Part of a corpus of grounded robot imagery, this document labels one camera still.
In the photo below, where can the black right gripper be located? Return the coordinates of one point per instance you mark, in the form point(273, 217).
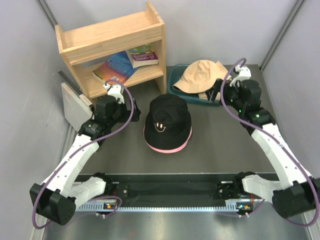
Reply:
point(211, 92)

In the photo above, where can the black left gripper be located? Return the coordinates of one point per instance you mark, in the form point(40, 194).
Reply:
point(127, 113)

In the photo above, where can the beige baseball cap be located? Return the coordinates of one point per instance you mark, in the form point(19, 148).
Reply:
point(205, 95)

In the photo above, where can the beige bucket hat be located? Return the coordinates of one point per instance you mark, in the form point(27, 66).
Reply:
point(200, 76)

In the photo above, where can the black hat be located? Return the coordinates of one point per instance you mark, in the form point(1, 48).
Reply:
point(168, 122)

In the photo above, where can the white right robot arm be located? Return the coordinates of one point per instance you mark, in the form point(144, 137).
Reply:
point(296, 191)

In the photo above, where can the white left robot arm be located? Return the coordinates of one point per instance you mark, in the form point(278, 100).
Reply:
point(56, 198)

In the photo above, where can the teal plastic basin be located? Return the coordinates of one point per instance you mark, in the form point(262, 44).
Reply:
point(174, 75)

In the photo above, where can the blue orange paperback book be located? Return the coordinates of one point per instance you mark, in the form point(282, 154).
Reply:
point(117, 68)

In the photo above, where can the grey flat board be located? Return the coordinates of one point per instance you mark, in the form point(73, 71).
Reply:
point(77, 107)

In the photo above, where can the green purple paperback book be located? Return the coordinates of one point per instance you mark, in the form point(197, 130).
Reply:
point(142, 55)

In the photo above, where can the wooden bookshelf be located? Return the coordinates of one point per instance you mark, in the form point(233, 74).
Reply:
point(105, 38)

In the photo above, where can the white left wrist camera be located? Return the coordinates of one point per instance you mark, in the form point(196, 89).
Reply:
point(116, 91)

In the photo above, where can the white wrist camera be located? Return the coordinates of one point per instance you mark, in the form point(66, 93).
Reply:
point(116, 91)
point(242, 73)

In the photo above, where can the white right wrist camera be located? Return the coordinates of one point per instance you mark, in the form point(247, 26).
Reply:
point(242, 73)

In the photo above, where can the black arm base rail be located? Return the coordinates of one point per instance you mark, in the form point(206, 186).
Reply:
point(161, 190)

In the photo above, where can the grey slotted cable duct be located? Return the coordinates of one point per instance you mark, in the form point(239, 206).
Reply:
point(101, 206)

